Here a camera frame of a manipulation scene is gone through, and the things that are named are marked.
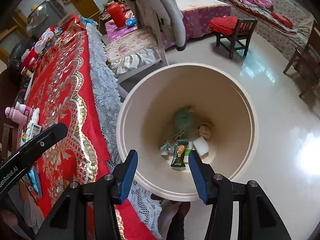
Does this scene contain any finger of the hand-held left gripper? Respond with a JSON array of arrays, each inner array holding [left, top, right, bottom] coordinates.
[[20, 122, 68, 155]]

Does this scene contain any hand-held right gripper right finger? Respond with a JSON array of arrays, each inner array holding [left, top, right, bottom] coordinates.
[[188, 150, 292, 240]]

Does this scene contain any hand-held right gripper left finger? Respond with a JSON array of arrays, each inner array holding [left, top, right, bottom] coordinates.
[[34, 149, 139, 240]]

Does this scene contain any white green carton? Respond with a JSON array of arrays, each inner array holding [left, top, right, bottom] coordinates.
[[26, 122, 42, 140]]

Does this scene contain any blue wrapper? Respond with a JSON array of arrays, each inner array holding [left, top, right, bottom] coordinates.
[[26, 167, 43, 197]]

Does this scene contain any green orange snack packet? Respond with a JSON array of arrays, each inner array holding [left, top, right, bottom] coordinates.
[[170, 141, 188, 168]]

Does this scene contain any white foam block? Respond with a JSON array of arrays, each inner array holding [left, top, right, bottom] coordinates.
[[192, 137, 210, 157]]

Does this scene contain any small wrapper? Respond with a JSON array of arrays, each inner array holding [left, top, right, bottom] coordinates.
[[160, 142, 173, 157]]

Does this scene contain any tan paper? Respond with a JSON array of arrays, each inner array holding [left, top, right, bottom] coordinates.
[[195, 123, 213, 140]]

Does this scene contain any green wrapper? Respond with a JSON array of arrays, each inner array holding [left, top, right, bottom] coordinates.
[[174, 106, 194, 139]]

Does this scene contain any beige plastic bin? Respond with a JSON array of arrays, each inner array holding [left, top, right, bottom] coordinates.
[[116, 63, 259, 202]]

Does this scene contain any person's left hand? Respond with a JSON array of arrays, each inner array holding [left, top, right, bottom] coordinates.
[[0, 209, 18, 229]]

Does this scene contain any crumpled white tissue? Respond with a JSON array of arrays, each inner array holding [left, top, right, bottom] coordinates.
[[29, 107, 40, 123]]

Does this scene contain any pink thermos bottle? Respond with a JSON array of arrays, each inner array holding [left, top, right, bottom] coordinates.
[[5, 106, 28, 125]]

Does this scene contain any white bottle pink label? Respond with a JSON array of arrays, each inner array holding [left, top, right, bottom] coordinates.
[[15, 102, 32, 115]]

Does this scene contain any red embroidered tablecloth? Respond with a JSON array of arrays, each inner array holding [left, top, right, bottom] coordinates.
[[0, 15, 155, 240]]

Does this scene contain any white lace tablecloth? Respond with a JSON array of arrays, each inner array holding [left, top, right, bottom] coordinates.
[[85, 24, 163, 239]]

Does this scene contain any red jar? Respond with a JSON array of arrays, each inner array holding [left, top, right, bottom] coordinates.
[[24, 51, 38, 67]]

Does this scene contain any black plastic bag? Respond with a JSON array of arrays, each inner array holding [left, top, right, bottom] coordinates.
[[7, 39, 34, 73]]

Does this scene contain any white red plastic bag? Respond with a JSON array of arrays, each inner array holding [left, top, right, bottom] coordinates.
[[35, 26, 62, 53]]

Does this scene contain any cardboard box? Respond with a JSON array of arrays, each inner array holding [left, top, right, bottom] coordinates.
[[57, 15, 75, 29]]

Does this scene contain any chair with floral cushion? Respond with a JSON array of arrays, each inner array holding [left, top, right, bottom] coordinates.
[[104, 0, 170, 85]]

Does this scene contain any wooden shelf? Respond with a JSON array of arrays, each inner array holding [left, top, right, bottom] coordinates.
[[0, 6, 29, 60]]

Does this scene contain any small purple covered table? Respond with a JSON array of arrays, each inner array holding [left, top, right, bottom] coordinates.
[[104, 21, 138, 43]]

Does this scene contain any grey fridge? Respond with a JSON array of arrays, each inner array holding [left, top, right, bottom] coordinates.
[[47, 0, 65, 28]]

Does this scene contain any red thermos jug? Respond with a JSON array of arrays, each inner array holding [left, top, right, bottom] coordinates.
[[107, 2, 125, 28]]

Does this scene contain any small dark wooden stool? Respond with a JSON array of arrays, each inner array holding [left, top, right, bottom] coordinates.
[[215, 18, 258, 58]]

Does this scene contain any brown wooden armchair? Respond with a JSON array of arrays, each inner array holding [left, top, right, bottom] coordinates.
[[283, 21, 320, 99]]

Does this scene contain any red seat cushion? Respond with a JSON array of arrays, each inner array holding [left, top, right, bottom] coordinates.
[[208, 16, 239, 35]]

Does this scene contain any floral sofa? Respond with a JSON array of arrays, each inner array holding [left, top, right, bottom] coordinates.
[[215, 0, 315, 63]]

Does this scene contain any purple floral covered table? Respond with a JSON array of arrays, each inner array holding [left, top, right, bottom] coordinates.
[[162, 0, 232, 48]]

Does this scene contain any grey white coat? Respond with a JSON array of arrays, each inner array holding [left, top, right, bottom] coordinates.
[[124, 0, 187, 50]]

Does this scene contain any red white patterned blanket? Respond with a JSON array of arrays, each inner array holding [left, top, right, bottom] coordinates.
[[220, 0, 299, 34]]

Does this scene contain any red pillow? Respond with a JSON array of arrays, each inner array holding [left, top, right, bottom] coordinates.
[[271, 12, 294, 29]]

